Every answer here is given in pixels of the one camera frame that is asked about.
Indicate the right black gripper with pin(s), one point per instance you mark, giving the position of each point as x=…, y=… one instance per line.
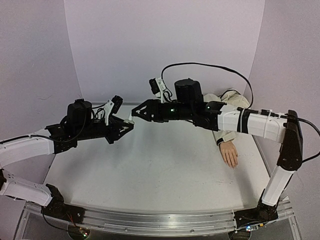
x=153, y=110

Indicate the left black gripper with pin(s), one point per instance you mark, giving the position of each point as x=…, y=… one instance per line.
x=115, y=134

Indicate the white nail polish bottle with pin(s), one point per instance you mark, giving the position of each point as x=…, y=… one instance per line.
x=129, y=119

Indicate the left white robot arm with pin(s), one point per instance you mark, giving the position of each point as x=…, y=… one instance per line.
x=24, y=147

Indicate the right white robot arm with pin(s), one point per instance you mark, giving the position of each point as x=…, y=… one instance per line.
x=220, y=116

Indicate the beige jacket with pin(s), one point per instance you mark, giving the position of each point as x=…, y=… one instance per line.
x=231, y=97

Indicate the mannequin hand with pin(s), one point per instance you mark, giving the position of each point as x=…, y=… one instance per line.
x=229, y=153

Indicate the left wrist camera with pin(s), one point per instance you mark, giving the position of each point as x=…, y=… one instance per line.
x=111, y=107

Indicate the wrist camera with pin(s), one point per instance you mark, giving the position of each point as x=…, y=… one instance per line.
x=160, y=90
x=111, y=107

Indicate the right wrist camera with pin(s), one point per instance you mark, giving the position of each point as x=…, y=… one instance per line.
x=160, y=90

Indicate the aluminium front rail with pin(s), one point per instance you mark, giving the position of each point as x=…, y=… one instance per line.
x=101, y=224

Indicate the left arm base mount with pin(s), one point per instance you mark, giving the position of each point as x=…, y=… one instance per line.
x=58, y=209

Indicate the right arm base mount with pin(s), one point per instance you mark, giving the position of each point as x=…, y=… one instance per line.
x=261, y=214

